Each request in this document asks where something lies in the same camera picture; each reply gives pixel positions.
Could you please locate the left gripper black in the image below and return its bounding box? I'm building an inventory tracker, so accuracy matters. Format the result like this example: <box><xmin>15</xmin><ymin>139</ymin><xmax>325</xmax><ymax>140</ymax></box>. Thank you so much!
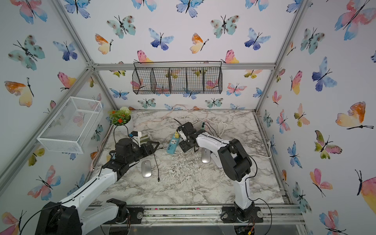
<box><xmin>126</xmin><ymin>141</ymin><xmax>160</xmax><ymax>165</ymax></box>

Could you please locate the grey mouse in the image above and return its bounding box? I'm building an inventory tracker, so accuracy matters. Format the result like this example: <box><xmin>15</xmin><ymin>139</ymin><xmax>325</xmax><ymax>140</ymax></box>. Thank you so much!
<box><xmin>201</xmin><ymin>148</ymin><xmax>211</xmax><ymax>164</ymax></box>

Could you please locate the blue power strip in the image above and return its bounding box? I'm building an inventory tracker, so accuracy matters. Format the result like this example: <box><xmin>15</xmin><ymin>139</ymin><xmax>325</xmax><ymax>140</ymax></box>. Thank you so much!
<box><xmin>166</xmin><ymin>136</ymin><xmax>180</xmax><ymax>155</ymax></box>

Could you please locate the silver mouse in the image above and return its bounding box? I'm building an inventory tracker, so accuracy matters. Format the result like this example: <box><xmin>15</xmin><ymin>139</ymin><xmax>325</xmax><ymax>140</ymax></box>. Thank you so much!
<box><xmin>141</xmin><ymin>160</ymin><xmax>152</xmax><ymax>178</ymax></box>

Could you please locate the black usb cable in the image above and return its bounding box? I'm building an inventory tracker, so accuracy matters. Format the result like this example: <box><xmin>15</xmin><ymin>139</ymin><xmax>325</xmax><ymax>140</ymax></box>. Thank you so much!
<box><xmin>152</xmin><ymin>148</ymin><xmax>161</xmax><ymax>182</ymax></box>

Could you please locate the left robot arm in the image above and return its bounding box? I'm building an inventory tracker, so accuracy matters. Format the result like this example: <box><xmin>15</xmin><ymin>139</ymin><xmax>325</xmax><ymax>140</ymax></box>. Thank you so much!
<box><xmin>35</xmin><ymin>138</ymin><xmax>160</xmax><ymax>235</ymax></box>

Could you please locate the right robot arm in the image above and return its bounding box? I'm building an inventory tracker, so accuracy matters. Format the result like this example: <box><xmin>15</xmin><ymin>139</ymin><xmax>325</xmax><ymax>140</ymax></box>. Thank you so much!
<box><xmin>177</xmin><ymin>122</ymin><xmax>263</xmax><ymax>223</ymax></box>

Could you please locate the potted plant white pot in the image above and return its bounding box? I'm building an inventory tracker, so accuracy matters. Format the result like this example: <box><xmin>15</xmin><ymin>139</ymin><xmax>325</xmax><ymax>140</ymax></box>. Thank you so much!
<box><xmin>108</xmin><ymin>107</ymin><xmax>131</xmax><ymax>126</ymax></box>

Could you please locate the white power cord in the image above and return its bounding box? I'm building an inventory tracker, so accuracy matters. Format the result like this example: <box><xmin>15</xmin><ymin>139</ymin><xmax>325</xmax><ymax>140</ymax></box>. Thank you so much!
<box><xmin>179</xmin><ymin>110</ymin><xmax>272</xmax><ymax>159</ymax></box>

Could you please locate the white mesh wall basket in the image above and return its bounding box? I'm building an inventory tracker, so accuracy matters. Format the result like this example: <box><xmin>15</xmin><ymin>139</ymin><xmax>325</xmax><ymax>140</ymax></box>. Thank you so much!
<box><xmin>37</xmin><ymin>97</ymin><xmax>103</xmax><ymax>154</ymax></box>

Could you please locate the black wire wall basket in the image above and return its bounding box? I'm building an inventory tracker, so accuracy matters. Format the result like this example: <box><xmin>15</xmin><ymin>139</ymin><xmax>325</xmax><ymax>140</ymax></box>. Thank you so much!
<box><xmin>131</xmin><ymin>61</ymin><xmax>223</xmax><ymax>95</ymax></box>

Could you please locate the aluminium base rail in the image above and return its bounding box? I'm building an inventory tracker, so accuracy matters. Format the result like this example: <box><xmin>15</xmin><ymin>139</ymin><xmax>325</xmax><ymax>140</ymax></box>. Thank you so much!
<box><xmin>127</xmin><ymin>204</ymin><xmax>305</xmax><ymax>226</ymax></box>

